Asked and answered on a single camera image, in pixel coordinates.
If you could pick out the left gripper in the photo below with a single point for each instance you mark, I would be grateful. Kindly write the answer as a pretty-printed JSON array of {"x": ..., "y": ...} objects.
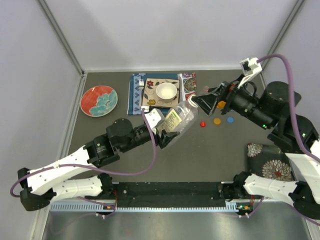
[{"x": 166, "y": 137}]

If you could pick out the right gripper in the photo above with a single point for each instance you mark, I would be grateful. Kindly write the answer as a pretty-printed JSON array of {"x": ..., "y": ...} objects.
[{"x": 207, "y": 102}]

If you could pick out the orange juice bottle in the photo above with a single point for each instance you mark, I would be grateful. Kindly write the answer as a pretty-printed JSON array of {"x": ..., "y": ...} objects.
[{"x": 221, "y": 104}]

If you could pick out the orange bottle cap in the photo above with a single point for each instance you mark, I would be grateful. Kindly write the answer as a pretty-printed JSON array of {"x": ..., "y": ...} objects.
[{"x": 217, "y": 121}]

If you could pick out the red bottle cap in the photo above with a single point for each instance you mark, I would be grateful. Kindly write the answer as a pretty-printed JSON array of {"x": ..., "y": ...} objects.
[{"x": 203, "y": 124}]

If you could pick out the clear bottle white cap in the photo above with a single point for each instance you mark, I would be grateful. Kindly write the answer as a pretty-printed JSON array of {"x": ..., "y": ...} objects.
[{"x": 180, "y": 118}]

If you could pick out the blue bottle cap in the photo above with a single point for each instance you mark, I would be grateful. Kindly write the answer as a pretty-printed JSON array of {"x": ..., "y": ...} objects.
[{"x": 230, "y": 120}]

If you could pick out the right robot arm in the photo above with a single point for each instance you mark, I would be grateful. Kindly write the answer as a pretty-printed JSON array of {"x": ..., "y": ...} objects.
[{"x": 293, "y": 134}]

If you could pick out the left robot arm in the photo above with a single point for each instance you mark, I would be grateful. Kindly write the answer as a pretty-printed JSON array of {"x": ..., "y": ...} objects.
[{"x": 79, "y": 174}]

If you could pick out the blue patterned placemat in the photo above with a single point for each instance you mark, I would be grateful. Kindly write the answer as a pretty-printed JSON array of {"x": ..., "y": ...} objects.
[{"x": 187, "y": 87}]

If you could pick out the square floral beige plate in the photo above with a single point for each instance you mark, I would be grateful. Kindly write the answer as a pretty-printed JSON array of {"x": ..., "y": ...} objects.
[{"x": 149, "y": 97}]

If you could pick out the white ceramic bowl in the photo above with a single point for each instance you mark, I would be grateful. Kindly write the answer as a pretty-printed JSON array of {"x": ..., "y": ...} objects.
[{"x": 166, "y": 91}]

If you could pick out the red and teal plate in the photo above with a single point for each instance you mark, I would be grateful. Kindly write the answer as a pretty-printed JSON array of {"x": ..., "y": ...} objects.
[{"x": 99, "y": 101}]

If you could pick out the black floral square plate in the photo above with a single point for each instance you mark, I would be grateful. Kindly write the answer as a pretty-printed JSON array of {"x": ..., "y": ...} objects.
[{"x": 268, "y": 161}]

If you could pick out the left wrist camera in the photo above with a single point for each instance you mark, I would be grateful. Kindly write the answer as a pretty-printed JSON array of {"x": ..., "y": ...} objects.
[{"x": 153, "y": 117}]

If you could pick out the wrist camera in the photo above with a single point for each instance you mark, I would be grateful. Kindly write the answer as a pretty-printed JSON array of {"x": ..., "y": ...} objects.
[
  {"x": 250, "y": 68},
  {"x": 153, "y": 117}
]

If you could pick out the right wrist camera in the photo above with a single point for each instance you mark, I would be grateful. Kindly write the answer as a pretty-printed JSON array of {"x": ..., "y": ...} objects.
[{"x": 250, "y": 68}]

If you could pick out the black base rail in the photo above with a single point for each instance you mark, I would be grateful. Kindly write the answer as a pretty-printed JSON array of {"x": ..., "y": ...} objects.
[{"x": 171, "y": 194}]

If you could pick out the grey slotted cable duct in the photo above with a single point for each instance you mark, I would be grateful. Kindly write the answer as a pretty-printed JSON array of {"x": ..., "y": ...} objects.
[{"x": 81, "y": 206}]

